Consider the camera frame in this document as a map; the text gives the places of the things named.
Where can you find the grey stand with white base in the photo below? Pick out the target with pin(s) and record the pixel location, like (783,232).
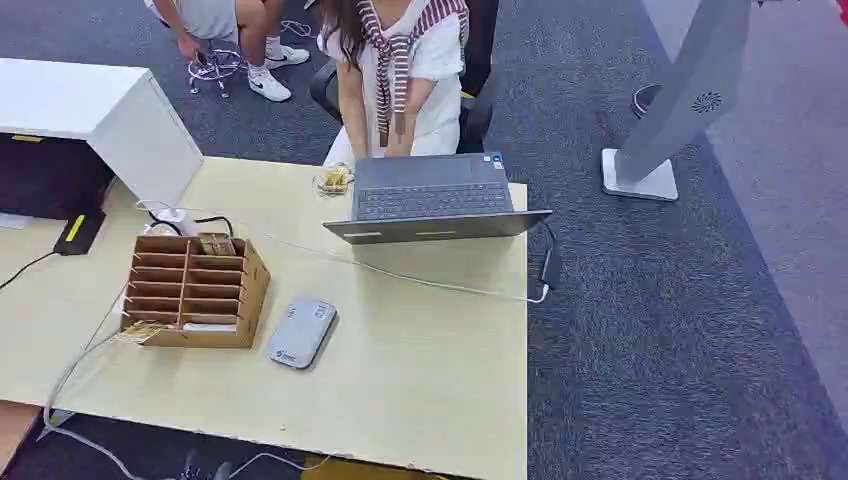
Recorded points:
(682,99)

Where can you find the white cabinet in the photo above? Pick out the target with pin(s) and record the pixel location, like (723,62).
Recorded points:
(112,112)

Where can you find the brown card in box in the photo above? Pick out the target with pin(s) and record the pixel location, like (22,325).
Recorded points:
(217,244)

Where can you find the black box with yellow label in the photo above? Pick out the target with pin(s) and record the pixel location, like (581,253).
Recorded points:
(79,233)

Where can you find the white card in box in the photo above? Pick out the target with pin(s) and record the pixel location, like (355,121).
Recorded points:
(208,326)

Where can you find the white power adapter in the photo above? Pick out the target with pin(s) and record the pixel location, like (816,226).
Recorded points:
(175,217)

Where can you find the clear bag of gold items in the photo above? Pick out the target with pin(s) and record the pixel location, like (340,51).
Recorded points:
(333,179)

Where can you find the grey card reader device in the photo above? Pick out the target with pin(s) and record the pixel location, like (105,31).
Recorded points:
(301,332)

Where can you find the seated person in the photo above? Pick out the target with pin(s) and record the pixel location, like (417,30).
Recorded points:
(404,73)

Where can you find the wooden card box with slots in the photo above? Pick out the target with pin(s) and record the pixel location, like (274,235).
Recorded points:
(218,291)

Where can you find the crouching person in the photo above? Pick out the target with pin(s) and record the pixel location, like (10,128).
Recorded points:
(225,33)

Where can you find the grey open laptop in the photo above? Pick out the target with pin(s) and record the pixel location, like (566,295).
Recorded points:
(430,199)

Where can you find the chrome stool base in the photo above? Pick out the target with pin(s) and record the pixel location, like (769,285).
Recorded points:
(213,66)

